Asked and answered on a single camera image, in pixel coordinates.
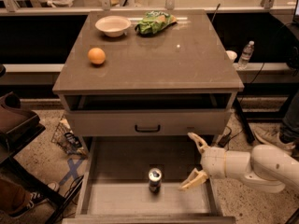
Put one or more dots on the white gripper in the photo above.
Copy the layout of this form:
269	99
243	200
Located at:
214	162

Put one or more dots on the redbull can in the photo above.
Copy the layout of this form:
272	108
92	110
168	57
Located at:
155	180

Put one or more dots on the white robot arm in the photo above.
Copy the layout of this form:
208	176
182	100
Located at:
266	168

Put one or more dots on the closed upper drawer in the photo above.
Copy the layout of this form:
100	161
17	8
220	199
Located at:
92	123

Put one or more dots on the open middle drawer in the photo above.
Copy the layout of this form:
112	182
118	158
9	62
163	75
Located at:
115	188

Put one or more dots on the grey drawer cabinet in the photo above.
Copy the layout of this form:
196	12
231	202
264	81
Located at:
183	68

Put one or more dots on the black power adapter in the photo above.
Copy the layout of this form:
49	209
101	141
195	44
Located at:
224	140

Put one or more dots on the black table leg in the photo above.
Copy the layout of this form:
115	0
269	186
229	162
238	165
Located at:
248	132

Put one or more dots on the grey sneaker right side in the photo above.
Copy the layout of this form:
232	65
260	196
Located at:
272	138

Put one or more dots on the white paper cup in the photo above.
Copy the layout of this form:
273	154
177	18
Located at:
232	55

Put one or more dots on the clear water bottle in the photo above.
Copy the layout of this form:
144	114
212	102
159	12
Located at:
246	55

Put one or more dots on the green chip bag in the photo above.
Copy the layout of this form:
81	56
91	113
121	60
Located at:
154	22

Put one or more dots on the orange fruit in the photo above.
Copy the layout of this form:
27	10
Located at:
96	56

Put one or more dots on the white bowl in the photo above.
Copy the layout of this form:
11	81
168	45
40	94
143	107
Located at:
113	26

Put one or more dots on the black white sneaker left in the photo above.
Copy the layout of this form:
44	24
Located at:
36	198

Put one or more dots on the black chair left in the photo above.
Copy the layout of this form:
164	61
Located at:
19	127

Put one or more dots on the wire basket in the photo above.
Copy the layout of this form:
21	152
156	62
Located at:
64	138

